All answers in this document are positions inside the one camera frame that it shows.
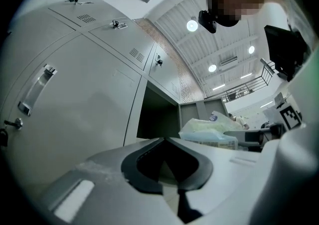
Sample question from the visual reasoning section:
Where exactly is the clear plastic bag item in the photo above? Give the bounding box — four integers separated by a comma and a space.
178, 111, 242, 150

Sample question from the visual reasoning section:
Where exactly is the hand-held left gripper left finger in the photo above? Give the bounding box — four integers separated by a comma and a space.
37, 137, 186, 225

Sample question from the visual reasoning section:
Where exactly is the grey locker door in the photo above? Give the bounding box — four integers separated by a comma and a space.
178, 98, 226, 126

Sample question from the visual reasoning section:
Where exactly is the grey metal locker cabinet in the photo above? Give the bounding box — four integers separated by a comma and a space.
0, 0, 181, 195

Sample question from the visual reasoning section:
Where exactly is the black metal railing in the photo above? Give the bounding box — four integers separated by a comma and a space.
204, 58, 277, 102

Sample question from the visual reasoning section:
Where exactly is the white air conditioner unit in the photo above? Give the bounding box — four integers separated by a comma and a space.
219, 56, 238, 66

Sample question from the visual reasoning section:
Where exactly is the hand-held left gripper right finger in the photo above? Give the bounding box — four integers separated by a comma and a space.
164, 137, 277, 225

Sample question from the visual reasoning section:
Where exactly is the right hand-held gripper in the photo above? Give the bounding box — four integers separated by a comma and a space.
223, 104, 304, 145

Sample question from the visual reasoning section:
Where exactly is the black recorder box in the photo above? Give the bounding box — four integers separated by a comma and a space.
264, 25, 310, 82

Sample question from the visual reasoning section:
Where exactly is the person's pale shirt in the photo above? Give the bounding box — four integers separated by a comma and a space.
261, 1, 295, 30

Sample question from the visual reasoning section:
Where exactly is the black head-mounted camera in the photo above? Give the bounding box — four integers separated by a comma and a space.
198, 9, 217, 34

